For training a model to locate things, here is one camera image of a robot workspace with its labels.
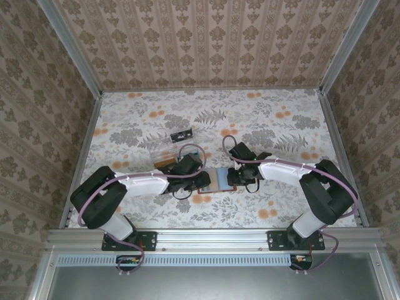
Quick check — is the brown card holder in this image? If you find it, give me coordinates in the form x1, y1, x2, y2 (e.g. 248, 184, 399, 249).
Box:
196, 167, 238, 195

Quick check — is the black VIP credit card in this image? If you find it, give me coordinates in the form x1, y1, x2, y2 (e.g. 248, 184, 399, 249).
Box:
170, 129, 195, 145

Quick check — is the clear acrylic tray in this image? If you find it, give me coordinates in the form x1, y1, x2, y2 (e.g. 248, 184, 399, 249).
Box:
147, 128, 197, 164

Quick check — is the black controller board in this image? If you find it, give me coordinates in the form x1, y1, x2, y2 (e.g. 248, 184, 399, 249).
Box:
116, 254, 141, 271
289, 253, 313, 270

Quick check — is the grey metal panel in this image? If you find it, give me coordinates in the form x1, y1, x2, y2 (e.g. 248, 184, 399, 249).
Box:
46, 265, 384, 300

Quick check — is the black right gripper loop cable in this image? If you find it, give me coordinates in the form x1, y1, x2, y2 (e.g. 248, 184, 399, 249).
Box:
245, 179, 262, 194

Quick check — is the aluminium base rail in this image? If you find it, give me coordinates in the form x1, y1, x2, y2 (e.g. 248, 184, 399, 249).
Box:
46, 227, 381, 251

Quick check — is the slotted grey cable duct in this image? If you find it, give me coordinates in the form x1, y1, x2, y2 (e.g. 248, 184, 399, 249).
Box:
57, 253, 293, 266

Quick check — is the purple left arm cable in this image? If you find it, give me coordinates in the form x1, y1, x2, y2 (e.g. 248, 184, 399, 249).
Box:
77, 143, 206, 278

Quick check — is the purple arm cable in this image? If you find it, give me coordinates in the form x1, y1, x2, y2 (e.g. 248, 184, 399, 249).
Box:
221, 134, 359, 276
77, 143, 206, 278

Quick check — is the aluminium table end rail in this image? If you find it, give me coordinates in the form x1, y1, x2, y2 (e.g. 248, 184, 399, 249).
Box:
101, 87, 321, 93

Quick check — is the aluminium table side rail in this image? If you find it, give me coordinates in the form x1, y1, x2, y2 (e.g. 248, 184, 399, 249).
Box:
58, 92, 104, 231
318, 92, 369, 229

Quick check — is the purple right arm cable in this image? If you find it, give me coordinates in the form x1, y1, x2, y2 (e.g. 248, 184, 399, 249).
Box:
221, 134, 359, 276

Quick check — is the aluminium frame post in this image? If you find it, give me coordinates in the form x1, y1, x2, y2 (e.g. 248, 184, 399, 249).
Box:
318, 0, 384, 94
35, 0, 104, 97

